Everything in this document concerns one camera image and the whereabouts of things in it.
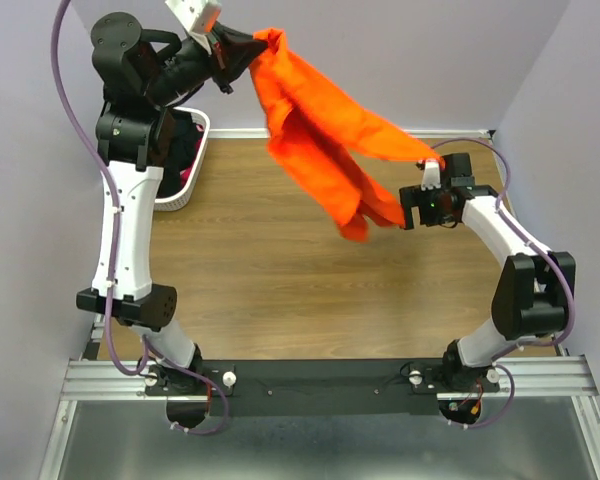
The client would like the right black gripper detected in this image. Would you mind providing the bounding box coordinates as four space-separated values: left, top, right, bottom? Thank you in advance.
398 183 455 230

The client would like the orange t-shirt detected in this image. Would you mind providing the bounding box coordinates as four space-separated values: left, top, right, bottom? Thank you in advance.
250 28 443 242

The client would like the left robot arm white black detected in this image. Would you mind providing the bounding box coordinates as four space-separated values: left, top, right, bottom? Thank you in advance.
76 12 267 395

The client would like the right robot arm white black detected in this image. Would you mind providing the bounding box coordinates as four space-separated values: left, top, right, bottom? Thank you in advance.
399 153 576 392

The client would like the black garment in basket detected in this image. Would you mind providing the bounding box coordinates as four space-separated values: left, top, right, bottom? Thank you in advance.
157 110 200 198

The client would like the pink garment in basket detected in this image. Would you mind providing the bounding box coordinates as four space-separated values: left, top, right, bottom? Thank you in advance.
180 123 204 187

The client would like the white laundry basket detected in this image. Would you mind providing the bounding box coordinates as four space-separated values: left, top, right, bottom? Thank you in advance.
154 107 210 212

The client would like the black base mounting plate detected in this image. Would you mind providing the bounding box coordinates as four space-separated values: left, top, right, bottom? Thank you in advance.
145 358 499 428

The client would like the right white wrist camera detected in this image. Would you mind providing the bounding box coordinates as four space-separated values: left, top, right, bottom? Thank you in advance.
416 158 444 191

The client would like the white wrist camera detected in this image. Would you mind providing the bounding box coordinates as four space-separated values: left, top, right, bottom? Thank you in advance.
164 0 222 35
416 158 444 191

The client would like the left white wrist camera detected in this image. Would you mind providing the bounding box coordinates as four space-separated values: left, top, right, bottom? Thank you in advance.
164 0 222 35

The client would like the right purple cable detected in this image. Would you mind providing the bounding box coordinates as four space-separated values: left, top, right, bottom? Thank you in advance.
429 137 577 431

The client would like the aluminium rail frame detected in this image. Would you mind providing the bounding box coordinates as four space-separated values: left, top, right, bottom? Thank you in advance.
42 140 600 479

